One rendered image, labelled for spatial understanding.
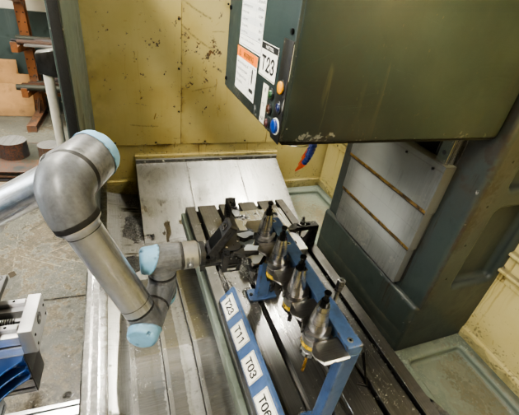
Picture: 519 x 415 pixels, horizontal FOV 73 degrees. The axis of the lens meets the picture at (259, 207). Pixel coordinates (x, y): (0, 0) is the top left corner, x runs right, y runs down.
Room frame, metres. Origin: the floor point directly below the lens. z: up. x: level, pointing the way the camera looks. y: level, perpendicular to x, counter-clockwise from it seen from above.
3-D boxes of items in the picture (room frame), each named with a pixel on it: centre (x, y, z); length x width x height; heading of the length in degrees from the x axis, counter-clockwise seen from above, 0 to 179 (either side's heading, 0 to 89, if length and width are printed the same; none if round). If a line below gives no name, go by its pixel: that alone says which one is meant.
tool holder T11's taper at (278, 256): (0.71, -0.07, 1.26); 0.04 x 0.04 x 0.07
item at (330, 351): (0.46, -0.18, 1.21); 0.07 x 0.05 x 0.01; 115
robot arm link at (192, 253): (0.72, 0.16, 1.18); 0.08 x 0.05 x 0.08; 25
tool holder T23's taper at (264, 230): (0.81, -0.03, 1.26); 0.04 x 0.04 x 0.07
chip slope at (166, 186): (1.67, 0.21, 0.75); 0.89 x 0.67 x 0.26; 115
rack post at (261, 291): (0.88, -0.05, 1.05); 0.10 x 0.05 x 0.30; 115
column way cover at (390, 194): (1.26, -0.48, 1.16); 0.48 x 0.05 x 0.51; 25
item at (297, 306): (0.56, -0.14, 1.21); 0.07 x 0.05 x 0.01; 115
